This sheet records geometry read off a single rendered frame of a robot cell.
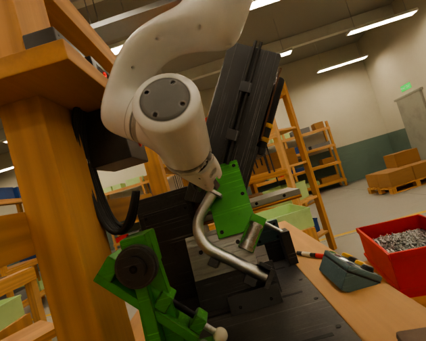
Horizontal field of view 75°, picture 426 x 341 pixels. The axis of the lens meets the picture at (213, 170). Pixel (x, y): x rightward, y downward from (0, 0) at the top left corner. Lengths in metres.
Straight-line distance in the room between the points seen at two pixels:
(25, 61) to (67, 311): 0.48
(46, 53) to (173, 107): 0.32
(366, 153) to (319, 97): 2.52
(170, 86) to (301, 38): 8.56
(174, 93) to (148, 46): 0.10
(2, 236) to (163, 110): 0.41
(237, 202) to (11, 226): 0.52
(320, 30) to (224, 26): 8.73
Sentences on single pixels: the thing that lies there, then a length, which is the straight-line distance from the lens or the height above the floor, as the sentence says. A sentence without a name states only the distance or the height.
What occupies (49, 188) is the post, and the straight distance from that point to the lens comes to 0.66.
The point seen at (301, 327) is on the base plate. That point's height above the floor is 0.90.
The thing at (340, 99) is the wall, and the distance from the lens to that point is 10.85.
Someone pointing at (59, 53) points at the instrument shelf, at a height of 1.51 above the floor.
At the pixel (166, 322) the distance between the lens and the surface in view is 0.57.
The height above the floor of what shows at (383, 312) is 0.90.
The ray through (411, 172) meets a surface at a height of 0.32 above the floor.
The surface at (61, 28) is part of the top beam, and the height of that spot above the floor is 1.85.
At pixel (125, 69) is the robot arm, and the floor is 1.40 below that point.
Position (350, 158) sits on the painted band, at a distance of 10.63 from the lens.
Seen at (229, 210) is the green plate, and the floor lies 1.14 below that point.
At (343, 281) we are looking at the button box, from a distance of 0.74.
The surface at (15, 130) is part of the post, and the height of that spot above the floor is 1.44.
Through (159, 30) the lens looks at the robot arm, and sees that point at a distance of 0.40.
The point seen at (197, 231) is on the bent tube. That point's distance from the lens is 0.76.
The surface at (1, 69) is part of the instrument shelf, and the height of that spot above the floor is 1.52.
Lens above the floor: 1.22
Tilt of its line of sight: 3 degrees up
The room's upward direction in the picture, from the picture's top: 16 degrees counter-clockwise
